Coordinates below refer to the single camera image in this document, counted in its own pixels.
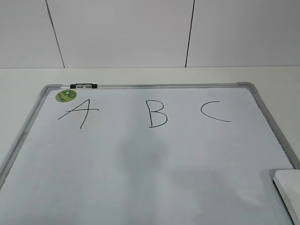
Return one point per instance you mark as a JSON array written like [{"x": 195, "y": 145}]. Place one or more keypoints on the white board eraser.
[{"x": 288, "y": 185}]

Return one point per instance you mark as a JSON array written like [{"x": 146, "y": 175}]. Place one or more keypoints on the black and clear marker pen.
[{"x": 80, "y": 86}]

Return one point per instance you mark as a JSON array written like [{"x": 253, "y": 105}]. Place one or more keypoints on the round green magnet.
[{"x": 66, "y": 96}]

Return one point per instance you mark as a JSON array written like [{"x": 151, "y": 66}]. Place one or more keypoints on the white board with grey frame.
[{"x": 147, "y": 155}]

